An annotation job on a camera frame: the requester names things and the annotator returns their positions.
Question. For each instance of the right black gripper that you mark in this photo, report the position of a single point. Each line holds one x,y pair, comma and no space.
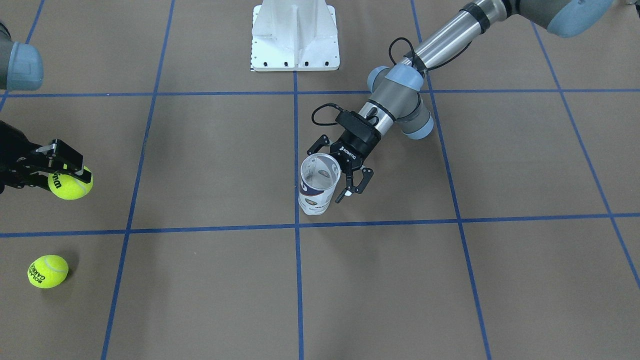
14,161

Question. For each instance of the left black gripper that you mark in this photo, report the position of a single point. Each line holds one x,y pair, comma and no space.
358,145

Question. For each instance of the Wilson tennis ball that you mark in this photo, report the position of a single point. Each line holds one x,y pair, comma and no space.
67,187

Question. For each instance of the white blue tennis ball can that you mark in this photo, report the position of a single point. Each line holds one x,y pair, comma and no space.
319,175

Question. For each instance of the Roland Garros tennis ball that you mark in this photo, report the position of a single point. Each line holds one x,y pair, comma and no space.
47,271

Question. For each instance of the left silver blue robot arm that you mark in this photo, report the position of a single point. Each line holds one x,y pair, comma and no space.
395,91

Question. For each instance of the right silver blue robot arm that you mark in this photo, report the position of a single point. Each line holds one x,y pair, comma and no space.
21,70

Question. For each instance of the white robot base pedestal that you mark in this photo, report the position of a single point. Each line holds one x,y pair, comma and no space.
294,36

